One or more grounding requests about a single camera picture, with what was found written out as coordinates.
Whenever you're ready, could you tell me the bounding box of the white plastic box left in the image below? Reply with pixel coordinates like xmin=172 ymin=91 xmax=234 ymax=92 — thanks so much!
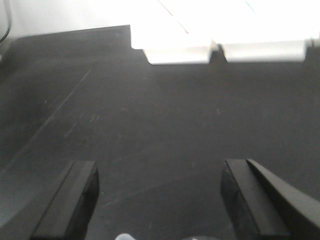
xmin=130 ymin=0 xmax=212 ymax=65

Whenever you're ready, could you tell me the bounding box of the transparent plastic pipette bulb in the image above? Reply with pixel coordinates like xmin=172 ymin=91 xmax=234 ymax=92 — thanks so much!
xmin=115 ymin=233 xmax=135 ymax=240

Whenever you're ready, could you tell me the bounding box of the white plastic box right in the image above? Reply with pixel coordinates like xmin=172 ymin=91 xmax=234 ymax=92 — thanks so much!
xmin=212 ymin=0 xmax=320 ymax=63

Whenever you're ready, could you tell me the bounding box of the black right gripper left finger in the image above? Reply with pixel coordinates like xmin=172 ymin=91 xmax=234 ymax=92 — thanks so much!
xmin=0 ymin=161 xmax=100 ymax=240

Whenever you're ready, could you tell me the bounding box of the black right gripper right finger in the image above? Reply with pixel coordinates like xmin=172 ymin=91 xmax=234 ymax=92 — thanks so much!
xmin=220 ymin=159 xmax=320 ymax=240

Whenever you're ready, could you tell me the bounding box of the black power cable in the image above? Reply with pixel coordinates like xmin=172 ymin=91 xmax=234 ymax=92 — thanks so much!
xmin=0 ymin=0 xmax=13 ymax=42

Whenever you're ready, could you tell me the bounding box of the white plastic box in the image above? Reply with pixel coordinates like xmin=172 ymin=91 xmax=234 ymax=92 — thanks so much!
xmin=130 ymin=0 xmax=212 ymax=65
xmin=212 ymin=0 xmax=320 ymax=63

